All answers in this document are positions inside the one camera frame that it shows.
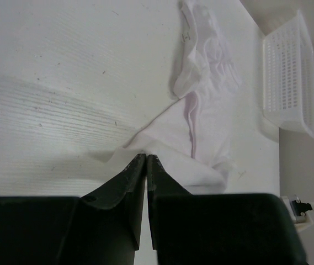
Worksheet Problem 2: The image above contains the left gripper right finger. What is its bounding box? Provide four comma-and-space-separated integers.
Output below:
147, 155, 307, 264

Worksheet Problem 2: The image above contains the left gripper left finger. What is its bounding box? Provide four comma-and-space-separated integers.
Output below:
0, 154, 146, 264

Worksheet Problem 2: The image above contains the white tank top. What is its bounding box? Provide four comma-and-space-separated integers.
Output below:
102, 1, 241, 194

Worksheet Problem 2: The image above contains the white plastic basket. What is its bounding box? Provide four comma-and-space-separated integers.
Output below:
263, 10, 314, 138

